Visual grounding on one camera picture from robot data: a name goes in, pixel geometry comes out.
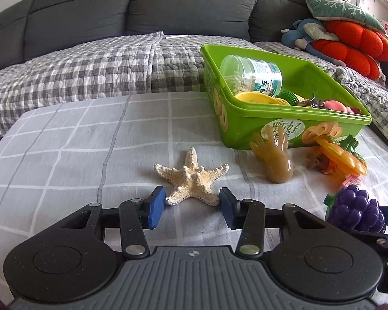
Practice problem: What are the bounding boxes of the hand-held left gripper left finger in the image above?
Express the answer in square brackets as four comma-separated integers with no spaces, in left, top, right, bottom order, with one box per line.
[53,185,166,259]

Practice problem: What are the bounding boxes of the orange toy with green leaves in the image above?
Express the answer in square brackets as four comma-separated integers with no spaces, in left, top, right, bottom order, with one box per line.
[302,134,368,176]

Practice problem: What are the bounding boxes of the purple toy grapes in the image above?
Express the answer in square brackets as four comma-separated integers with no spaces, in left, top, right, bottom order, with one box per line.
[323,184,386,233]

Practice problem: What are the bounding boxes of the green leaf print pillow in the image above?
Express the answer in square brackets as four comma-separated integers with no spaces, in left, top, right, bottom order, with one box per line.
[304,0,387,34]

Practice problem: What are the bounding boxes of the blue plush toy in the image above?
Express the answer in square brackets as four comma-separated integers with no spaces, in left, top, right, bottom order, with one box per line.
[281,18,346,67]

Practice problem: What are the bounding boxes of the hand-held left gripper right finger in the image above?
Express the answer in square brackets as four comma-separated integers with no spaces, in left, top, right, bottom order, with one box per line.
[219,187,335,259]

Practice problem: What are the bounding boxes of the yellow plastic funnel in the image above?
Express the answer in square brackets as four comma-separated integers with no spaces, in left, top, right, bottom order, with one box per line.
[234,92,290,105]

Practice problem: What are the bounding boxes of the grey gingham quilted blanket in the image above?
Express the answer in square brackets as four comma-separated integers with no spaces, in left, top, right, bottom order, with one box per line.
[0,31,266,138]

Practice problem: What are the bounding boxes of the green plastic box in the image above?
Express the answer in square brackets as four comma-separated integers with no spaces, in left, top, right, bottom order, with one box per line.
[200,43,372,151]

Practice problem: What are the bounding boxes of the red pumpkin cushion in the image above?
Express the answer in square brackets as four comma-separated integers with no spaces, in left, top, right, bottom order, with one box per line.
[311,20,388,80]

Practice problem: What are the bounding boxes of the small pink toy piece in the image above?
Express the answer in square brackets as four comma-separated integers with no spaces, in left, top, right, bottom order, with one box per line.
[341,174,364,189]

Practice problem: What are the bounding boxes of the clear cotton swab jar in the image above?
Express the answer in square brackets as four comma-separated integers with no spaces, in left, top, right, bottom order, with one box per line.
[219,55,283,97]

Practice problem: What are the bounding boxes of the pink rubber toy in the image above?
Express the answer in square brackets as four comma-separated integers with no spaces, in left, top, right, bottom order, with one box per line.
[323,99,363,114]

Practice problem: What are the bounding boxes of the grey grid pattern cloth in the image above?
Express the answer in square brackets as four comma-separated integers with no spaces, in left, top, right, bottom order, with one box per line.
[0,91,388,304]

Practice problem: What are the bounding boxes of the dark grey sofa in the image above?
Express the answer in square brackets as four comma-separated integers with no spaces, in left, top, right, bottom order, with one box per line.
[0,0,388,156]

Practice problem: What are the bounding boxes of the beige starfish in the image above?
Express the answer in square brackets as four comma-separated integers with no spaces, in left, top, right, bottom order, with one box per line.
[154,147,229,206]

